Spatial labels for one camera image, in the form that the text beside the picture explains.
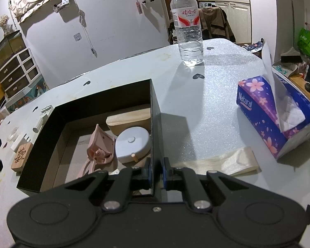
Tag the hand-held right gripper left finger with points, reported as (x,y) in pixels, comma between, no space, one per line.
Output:
(147,177)

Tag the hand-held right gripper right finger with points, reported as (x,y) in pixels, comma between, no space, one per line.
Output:
(166,173)

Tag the small clear cup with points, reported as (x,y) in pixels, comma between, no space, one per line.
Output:
(13,134)

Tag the small white box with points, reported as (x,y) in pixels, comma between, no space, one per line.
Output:
(18,145)

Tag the carved wooden block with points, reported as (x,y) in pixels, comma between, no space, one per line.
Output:
(20,156)

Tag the white round case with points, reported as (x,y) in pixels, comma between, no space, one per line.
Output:
(131,144)

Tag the pink plastic clip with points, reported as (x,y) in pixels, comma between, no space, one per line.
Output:
(100,142)

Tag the rounded light wooden block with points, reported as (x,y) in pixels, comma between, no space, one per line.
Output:
(129,121)

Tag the black cardboard box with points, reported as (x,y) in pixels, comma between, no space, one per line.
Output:
(93,100)

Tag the painted teal cabinet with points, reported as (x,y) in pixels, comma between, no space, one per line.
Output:
(28,95)

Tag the translucent tape strip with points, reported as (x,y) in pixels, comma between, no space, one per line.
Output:
(230,162)

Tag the white drawer unit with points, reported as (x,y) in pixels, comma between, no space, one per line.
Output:
(15,69)

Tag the glass fish tank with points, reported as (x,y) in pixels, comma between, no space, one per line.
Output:
(5,49)

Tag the blue floral tissue box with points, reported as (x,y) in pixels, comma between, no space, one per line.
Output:
(258,113)

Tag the dried flower bouquet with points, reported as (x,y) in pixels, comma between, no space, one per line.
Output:
(4,22)

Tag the clear water bottle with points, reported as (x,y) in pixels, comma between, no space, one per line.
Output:
(187,44)

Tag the blue patterned pouch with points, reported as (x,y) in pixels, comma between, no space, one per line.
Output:
(254,46)

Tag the chair with brown jacket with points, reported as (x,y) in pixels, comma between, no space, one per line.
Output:
(217,23)

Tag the small dark bowl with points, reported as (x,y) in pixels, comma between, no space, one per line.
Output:
(309,86)

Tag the broom with dustpan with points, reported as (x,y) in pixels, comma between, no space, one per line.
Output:
(292,58)

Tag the white kitchen counter cabinet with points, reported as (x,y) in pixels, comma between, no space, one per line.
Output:
(237,18)

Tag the green shopping bag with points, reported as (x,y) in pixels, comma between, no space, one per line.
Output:
(306,41)

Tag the square wall hook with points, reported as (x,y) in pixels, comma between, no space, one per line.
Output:
(77,36)

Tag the clear wall holder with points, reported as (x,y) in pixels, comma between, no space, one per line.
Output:
(60,5)

